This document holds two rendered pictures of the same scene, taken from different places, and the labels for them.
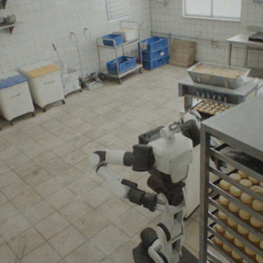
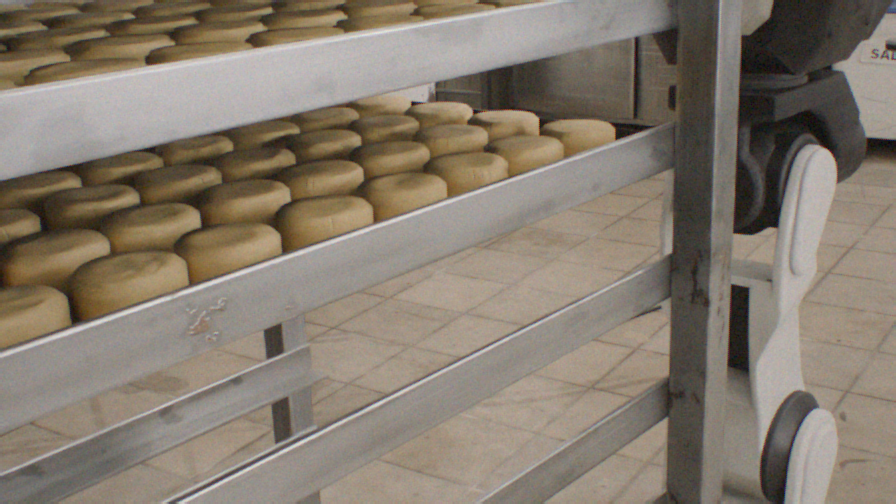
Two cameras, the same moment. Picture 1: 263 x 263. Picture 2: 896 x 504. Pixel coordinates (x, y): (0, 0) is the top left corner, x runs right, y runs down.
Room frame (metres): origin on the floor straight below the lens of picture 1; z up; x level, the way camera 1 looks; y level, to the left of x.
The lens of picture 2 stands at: (0.97, -1.31, 1.31)
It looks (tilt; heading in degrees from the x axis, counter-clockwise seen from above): 18 degrees down; 73
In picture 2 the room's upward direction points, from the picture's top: 2 degrees counter-clockwise
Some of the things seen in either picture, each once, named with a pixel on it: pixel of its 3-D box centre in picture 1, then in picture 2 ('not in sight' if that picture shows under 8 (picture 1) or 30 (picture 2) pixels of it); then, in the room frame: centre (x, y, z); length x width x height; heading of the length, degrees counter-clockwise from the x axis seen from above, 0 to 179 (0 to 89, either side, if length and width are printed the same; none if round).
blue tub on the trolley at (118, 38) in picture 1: (112, 39); not in sight; (6.66, 0.12, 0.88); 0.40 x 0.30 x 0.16; 43
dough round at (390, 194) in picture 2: not in sight; (402, 200); (1.11, -0.74, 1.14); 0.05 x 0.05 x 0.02
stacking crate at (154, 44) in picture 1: (153, 44); not in sight; (7.37, -0.79, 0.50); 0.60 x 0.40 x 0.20; 131
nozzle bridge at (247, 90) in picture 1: (216, 98); not in sight; (3.01, -0.95, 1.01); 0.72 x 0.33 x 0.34; 45
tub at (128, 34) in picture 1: (123, 34); not in sight; (6.95, -0.13, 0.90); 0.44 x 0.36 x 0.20; 48
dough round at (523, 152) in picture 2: not in sight; (523, 158); (1.21, -0.68, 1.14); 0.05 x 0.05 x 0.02
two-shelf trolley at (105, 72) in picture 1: (120, 51); not in sight; (6.83, -0.01, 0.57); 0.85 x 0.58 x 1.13; 136
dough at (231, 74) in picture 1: (217, 73); not in sight; (3.01, -0.95, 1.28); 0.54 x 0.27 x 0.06; 45
